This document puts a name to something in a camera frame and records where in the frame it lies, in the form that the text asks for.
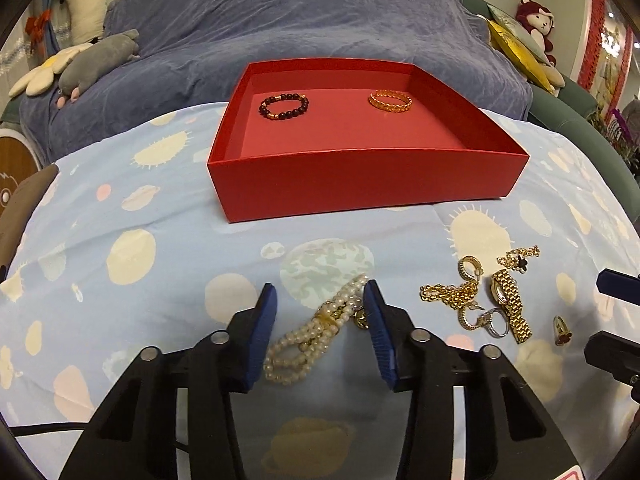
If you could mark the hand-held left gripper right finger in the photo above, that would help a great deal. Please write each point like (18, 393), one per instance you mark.
(379, 332)

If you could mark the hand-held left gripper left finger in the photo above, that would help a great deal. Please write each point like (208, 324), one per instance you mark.
(262, 332)

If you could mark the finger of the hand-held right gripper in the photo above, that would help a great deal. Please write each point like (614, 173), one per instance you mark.
(615, 355)
(620, 286)

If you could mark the gold hoop earring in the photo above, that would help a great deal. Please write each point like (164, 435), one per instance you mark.
(462, 320)
(462, 267)

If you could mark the gold wristwatch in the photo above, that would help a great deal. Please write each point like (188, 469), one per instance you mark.
(515, 310)

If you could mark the red cardboard box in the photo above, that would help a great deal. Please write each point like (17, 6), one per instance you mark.
(350, 185)

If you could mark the green sofa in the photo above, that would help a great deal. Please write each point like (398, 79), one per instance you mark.
(585, 135)

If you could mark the gold bangle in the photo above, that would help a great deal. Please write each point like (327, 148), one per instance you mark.
(375, 104)

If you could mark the yellow cushion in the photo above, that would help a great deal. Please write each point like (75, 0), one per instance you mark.
(520, 55)

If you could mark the brown flat panel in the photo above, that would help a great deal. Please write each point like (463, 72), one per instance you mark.
(25, 210)

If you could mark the red monkey plush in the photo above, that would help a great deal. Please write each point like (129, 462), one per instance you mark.
(537, 25)

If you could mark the grey patterned cushion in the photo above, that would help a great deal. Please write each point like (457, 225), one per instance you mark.
(515, 30)

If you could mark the round wood-faced white table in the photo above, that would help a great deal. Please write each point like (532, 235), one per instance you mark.
(17, 160)

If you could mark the blue-covered sofa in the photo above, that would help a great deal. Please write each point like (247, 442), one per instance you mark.
(300, 15)

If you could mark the grey plush animal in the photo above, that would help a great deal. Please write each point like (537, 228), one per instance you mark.
(95, 60)

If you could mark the flower-shaped cushion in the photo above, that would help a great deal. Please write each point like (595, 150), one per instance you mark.
(40, 77)

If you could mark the white curtain with tinsel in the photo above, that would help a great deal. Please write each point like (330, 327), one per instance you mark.
(20, 55)

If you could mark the white alpaca plush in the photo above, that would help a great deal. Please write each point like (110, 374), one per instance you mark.
(82, 5)

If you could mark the red ribbon bow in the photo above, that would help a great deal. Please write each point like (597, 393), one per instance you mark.
(37, 22)

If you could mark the red wall decoration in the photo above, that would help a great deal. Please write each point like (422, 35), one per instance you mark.
(592, 35)

